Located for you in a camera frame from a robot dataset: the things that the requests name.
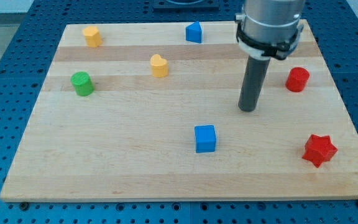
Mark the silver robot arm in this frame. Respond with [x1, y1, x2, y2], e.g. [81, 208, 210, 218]
[235, 0, 305, 60]

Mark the blue cube block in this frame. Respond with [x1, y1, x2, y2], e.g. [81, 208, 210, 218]
[195, 125, 217, 153]

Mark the yellow heart block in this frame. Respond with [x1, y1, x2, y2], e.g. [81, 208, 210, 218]
[150, 54, 168, 78]

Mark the wooden board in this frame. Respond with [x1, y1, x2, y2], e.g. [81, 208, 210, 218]
[0, 21, 358, 202]

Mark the blue triangular prism block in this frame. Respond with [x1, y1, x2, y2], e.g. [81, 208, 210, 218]
[185, 21, 203, 44]

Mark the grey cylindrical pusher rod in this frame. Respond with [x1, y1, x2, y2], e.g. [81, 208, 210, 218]
[237, 57, 270, 112]

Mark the green cylinder block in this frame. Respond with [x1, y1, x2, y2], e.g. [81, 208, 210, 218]
[70, 72, 94, 96]

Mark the yellow hexagon block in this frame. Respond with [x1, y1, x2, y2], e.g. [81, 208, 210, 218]
[82, 26, 103, 47]

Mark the red cylinder block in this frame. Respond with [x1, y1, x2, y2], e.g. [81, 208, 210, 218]
[285, 67, 310, 93]

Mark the red star block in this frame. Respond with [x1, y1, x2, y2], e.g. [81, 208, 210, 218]
[302, 134, 338, 168]

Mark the black clamp ring with cable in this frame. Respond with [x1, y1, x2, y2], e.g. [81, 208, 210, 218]
[234, 14, 305, 61]

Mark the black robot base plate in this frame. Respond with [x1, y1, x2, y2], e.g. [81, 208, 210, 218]
[150, 0, 219, 11]

